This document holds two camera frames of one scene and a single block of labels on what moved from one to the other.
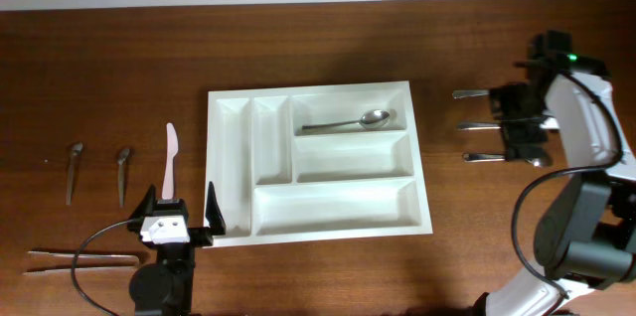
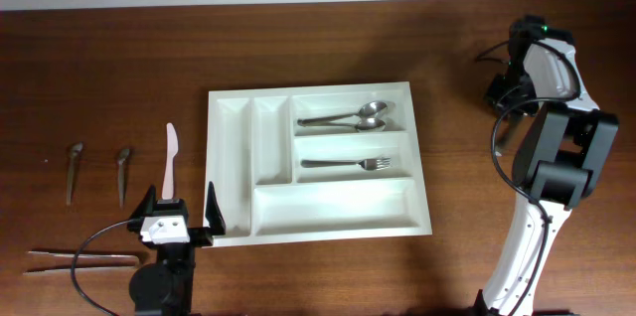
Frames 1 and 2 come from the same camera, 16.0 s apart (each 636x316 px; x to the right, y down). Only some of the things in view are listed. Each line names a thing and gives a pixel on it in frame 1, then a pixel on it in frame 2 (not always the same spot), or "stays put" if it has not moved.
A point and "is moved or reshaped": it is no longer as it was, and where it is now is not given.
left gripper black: [205, 236] stays put
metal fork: [475, 125] → [371, 164]
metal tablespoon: [372, 119] → [370, 109]
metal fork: [460, 93] is moved or reshaped
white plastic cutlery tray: [315, 163] stays put
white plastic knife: [172, 147] stays put
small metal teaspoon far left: [77, 150] stays put
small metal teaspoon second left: [123, 153] stays put
